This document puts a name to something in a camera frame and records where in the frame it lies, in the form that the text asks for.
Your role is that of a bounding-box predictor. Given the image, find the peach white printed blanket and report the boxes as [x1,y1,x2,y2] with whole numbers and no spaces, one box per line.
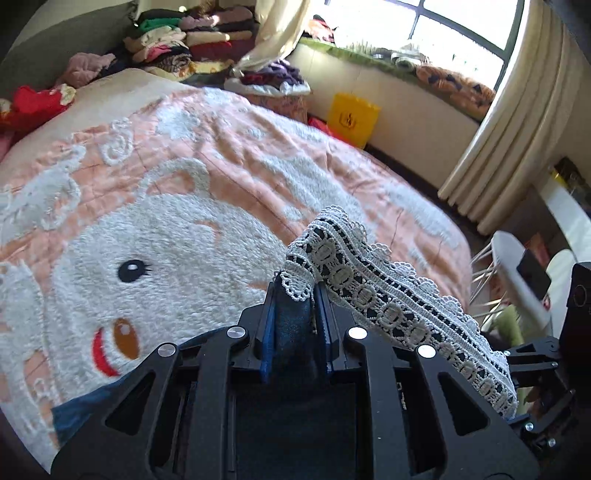
[0,85,472,474]

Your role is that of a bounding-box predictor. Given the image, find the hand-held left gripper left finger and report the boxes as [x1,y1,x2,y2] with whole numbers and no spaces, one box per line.
[51,279,279,480]

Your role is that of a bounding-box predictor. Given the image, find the black phone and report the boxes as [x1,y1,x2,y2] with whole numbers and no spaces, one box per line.
[516,249,552,301]

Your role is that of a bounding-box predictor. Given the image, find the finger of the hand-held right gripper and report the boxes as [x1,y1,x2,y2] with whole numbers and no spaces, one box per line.
[508,392,587,445]
[505,336,561,370]

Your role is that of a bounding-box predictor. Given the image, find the pile of folded clothes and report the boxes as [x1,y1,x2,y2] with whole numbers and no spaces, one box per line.
[111,4,259,77]

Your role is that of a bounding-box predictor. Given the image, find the white stool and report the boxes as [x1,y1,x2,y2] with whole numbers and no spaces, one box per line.
[471,231,555,333]

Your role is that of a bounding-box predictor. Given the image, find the yellow bag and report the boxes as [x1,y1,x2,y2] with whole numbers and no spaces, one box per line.
[327,92,382,149]

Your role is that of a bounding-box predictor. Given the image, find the grey headboard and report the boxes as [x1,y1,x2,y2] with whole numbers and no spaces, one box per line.
[0,0,139,100]

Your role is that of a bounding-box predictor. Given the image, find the orange patterned cushion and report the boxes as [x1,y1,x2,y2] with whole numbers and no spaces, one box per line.
[416,65,497,121]

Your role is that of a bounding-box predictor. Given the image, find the pink plush garment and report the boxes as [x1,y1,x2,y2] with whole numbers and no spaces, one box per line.
[58,52,116,88]

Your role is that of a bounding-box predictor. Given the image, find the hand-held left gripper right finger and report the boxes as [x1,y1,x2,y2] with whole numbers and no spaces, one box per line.
[314,281,541,480]

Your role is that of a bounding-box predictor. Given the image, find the red garment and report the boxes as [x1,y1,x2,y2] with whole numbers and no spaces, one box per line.
[0,85,77,134]

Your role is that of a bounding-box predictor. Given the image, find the purple clothes heap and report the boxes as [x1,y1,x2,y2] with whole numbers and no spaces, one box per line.
[224,60,312,97]

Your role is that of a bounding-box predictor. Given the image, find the window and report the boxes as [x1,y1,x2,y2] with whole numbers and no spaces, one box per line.
[305,0,527,93]

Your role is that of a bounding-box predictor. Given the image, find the cream pleated curtain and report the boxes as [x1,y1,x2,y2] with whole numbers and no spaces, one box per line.
[438,7,591,236]

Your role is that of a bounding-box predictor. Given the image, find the cream bed sheet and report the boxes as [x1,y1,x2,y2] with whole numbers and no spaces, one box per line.
[0,68,199,185]

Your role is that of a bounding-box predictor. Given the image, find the green sill mat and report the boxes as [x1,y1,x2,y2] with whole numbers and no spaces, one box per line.
[300,37,419,75]

